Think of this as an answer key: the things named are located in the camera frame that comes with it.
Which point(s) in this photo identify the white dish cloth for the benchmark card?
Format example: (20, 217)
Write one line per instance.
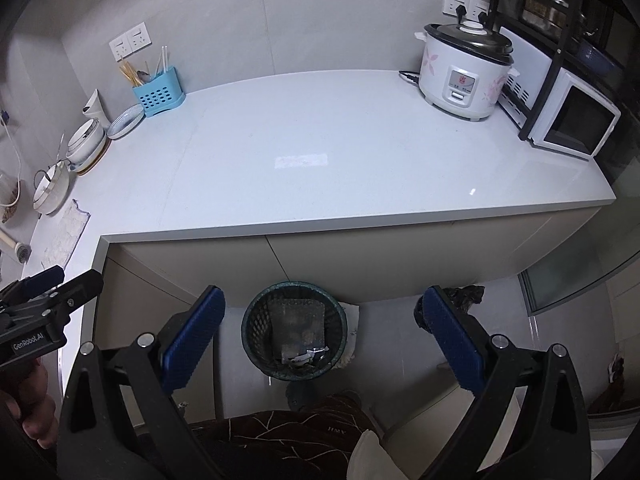
(67, 232)

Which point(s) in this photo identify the white floral rice cooker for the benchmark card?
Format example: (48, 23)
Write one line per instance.
(460, 80)

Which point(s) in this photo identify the blue plastic utensil holder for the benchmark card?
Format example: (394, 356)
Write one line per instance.
(160, 95)

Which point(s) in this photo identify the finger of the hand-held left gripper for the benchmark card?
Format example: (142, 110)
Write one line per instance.
(75, 287)
(42, 279)

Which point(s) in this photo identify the dark blue pan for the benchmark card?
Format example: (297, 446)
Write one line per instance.
(597, 57)

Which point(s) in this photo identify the person's left hand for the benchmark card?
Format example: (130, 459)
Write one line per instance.
(42, 410)

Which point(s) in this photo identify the white chopstick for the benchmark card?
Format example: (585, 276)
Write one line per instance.
(158, 65)
(164, 60)

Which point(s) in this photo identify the blue patterned plate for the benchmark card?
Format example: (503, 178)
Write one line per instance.
(125, 122)

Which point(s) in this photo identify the black plastic bag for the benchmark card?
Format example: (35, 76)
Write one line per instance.
(465, 297)

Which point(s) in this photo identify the bundle of wooden chopsticks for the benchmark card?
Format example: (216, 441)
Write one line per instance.
(130, 75)

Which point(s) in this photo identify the dark mesh waste bin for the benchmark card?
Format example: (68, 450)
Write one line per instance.
(255, 330)

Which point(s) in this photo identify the steel pot with lid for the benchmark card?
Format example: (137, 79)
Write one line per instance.
(542, 10)

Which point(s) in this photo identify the metal spoon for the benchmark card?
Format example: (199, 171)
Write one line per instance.
(145, 77)

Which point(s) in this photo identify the white toaster oven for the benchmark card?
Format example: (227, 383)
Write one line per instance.
(575, 115)

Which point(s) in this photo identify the wooden trivet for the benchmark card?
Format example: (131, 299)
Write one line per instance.
(97, 162)

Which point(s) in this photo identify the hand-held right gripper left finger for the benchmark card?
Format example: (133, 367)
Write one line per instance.
(192, 340)

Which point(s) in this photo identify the white wall socket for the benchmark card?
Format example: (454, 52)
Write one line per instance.
(456, 2)
(140, 36)
(120, 47)
(480, 9)

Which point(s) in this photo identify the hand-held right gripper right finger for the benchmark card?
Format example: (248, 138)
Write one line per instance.
(452, 340)

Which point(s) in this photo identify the person's brown patterned trousers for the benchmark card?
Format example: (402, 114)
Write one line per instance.
(280, 440)

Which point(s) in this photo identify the large white bowl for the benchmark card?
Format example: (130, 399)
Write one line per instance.
(50, 187)

